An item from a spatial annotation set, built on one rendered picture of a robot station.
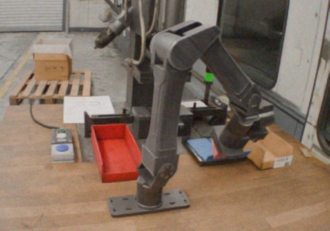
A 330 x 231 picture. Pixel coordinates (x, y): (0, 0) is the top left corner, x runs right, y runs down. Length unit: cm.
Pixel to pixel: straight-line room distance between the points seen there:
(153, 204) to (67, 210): 21
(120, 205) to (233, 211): 28
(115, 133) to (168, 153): 41
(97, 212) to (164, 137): 25
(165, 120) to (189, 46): 16
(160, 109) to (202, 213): 29
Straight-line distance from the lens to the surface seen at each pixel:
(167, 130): 67
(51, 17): 1023
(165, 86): 63
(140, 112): 110
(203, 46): 63
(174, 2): 101
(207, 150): 102
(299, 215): 87
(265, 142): 117
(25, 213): 79
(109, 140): 107
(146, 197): 74
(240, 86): 74
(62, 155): 95
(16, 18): 1038
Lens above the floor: 140
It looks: 21 degrees down
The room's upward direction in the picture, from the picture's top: 5 degrees clockwise
